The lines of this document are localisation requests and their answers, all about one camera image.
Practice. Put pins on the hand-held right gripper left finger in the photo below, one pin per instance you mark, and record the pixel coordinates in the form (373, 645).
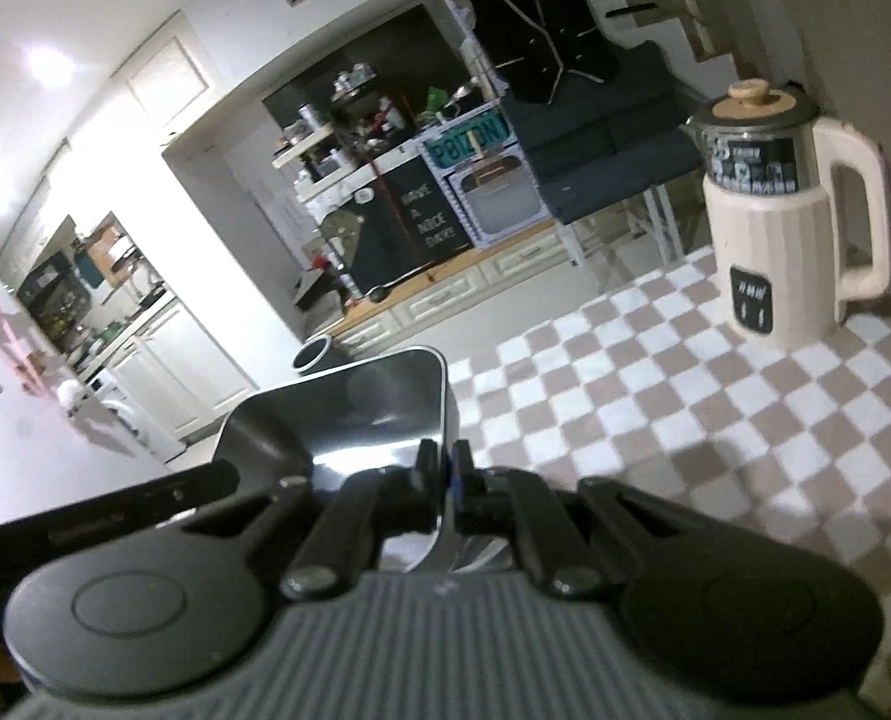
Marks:
(426, 480)

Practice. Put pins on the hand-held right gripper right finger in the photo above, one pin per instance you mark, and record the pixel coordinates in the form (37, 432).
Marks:
(460, 476)

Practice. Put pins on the rectangular steel container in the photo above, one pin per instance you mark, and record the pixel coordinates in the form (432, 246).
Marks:
(355, 420)

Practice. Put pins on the white washing machine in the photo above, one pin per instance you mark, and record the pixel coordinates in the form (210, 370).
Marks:
(130, 412)

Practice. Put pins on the dark round bin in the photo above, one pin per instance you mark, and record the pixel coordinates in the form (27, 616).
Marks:
(314, 354)

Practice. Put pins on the low wooden drawer cabinet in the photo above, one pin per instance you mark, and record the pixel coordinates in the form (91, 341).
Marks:
(453, 292)

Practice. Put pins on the white kitchen cabinet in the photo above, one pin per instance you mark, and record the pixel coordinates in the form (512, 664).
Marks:
(183, 375)

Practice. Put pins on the black computer mouse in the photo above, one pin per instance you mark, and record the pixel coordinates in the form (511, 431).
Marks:
(378, 292)

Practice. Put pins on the open dark cardboard box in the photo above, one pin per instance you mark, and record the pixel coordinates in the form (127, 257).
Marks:
(314, 286)

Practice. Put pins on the black lettered sign board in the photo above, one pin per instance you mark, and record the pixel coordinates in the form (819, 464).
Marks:
(408, 225)

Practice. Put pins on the brown white checkered tablecloth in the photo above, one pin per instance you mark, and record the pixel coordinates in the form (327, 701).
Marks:
(715, 427)

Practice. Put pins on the printed appliance box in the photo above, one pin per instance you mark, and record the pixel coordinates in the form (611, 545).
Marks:
(490, 187)

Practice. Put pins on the white shelf rack with bottles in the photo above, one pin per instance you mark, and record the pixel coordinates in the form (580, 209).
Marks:
(318, 142)

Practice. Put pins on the dark blue sofa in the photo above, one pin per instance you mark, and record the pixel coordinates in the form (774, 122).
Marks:
(610, 150)

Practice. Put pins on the cream electric kettle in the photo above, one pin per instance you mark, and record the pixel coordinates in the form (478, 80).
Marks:
(775, 240)

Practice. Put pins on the black vest with white trim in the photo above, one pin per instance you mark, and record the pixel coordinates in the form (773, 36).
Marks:
(535, 22)

